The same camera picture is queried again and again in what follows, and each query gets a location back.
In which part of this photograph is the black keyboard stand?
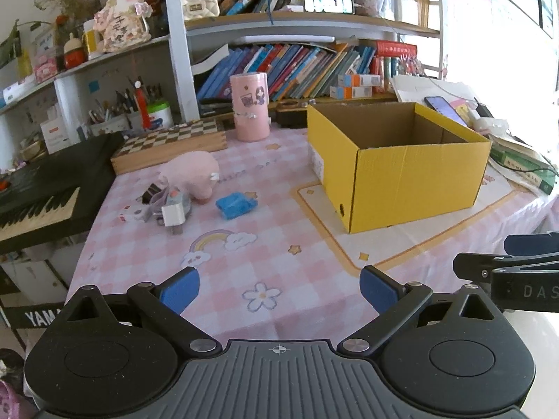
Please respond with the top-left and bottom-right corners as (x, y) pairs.
(0, 266), (71, 350)

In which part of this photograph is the yellow white mug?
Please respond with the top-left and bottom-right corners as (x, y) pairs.
(83, 20), (106, 59)

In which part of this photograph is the green-lidded wipes canister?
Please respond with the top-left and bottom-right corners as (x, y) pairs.
(146, 101), (174, 131)

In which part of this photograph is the pink cylindrical canister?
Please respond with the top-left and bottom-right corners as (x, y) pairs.
(230, 72), (270, 142)

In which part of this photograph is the white bookshelf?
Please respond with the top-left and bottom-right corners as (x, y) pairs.
(0, 0), (444, 171)

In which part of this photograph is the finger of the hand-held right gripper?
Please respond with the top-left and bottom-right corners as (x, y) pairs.
(503, 231), (559, 255)
(453, 252), (559, 281)

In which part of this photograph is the red round doll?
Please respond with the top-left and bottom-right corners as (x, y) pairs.
(63, 32), (86, 69)

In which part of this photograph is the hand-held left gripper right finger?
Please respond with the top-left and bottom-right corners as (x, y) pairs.
(336, 265), (504, 357)

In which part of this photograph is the pen holder with pens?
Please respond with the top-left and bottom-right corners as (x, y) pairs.
(89, 76), (164, 134)

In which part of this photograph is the black binder clip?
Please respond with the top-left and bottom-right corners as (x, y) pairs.
(140, 182), (164, 205)

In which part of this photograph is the smartphone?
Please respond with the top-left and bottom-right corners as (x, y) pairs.
(424, 95), (469, 127)

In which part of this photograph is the yellow cardboard box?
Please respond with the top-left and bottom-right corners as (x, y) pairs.
(306, 102), (492, 234)

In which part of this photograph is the white charger plug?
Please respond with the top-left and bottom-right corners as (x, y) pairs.
(161, 203), (193, 235)

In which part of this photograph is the long row of books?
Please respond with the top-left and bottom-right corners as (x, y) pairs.
(195, 43), (385, 101)

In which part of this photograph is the white yellow-edged desk mat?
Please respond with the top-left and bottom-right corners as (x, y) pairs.
(297, 157), (531, 271)

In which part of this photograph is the green book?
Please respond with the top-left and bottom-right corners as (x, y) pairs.
(489, 137), (557, 195)

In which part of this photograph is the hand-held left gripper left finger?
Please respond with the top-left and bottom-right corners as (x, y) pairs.
(61, 265), (222, 357)

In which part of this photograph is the blue cloth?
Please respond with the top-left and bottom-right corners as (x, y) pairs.
(216, 192), (257, 220)

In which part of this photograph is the orange white small box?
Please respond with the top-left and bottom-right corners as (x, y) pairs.
(329, 86), (373, 99)
(338, 74), (383, 88)

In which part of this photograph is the black digital clock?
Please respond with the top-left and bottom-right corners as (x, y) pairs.
(303, 0), (354, 15)

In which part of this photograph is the wall poster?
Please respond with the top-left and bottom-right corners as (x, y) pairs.
(450, 0), (542, 83)

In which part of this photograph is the desktop with pink checkered cloth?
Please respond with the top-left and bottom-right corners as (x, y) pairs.
(70, 126), (551, 345)

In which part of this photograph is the white box with red label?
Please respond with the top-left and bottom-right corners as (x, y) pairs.
(40, 105), (71, 154)

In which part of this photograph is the checkered wooden chess box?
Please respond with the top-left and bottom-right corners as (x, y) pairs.
(110, 119), (228, 176)

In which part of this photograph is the narrow framed picture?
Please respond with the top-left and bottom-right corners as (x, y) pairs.
(539, 0), (555, 40)

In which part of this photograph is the black piano keyboard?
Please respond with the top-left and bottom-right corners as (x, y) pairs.
(0, 132), (125, 254)

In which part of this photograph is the pink plush pig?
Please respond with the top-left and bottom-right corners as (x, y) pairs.
(157, 151), (220, 206)

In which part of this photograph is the white paper stack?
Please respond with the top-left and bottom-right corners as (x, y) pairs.
(391, 74), (477, 106)

